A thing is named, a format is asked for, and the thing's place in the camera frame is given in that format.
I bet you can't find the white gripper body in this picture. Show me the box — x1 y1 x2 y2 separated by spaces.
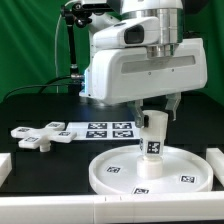
88 17 207 104

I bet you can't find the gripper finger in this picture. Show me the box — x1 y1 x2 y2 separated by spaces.
165 92 181 121
127 100 144 128

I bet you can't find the white round table top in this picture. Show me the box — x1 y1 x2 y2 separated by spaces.
89 145 213 194

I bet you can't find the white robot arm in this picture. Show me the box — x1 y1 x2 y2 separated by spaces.
80 0 207 128

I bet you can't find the white marker tag sheet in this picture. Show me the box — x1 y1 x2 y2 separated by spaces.
66 121 139 140

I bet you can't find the white right fence block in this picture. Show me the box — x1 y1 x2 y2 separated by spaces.
206 148 224 187

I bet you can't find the white fence block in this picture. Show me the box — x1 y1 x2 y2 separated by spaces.
0 153 12 187
206 148 224 187

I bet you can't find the white cross-shaped table base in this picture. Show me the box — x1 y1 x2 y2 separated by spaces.
11 122 77 152

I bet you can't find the white left fence block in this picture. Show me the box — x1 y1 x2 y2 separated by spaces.
0 153 12 187

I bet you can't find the black cable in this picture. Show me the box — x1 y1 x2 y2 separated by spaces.
1 75 83 101

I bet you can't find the white front fence rail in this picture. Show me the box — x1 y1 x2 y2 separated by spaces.
0 191 224 224

